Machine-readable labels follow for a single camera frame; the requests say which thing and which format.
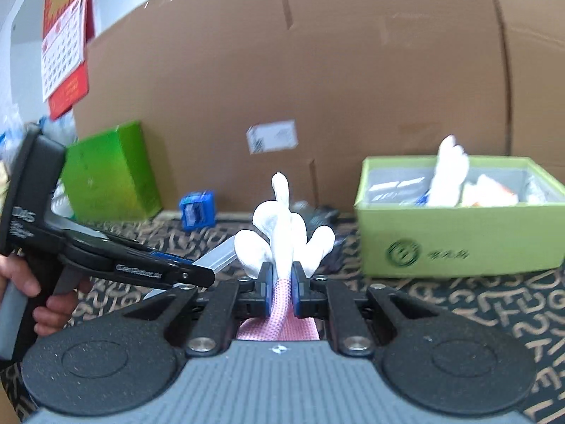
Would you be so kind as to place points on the white and pink glove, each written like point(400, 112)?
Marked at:
point(280, 238)

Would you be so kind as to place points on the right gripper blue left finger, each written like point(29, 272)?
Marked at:
point(264, 288)

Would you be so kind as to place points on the small blue box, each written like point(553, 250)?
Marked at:
point(197, 210)

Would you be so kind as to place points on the clear box with purple end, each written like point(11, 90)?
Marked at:
point(315, 217)

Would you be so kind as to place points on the person's left hand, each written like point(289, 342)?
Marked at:
point(52, 316)

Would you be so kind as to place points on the dark green box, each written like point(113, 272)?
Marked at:
point(108, 177)

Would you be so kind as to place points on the light green storage box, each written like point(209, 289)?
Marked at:
point(401, 238)

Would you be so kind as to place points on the white shipping label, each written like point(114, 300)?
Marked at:
point(272, 137)

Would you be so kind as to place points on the white glove in box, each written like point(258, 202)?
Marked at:
point(451, 170)

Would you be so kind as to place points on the patterned black and tan mat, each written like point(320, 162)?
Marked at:
point(528, 306)

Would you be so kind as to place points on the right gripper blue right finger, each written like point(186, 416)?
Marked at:
point(300, 292)

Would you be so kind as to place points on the red wall calendar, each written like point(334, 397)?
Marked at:
point(68, 25)

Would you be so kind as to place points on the large brown cardboard box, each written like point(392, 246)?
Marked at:
point(359, 77)

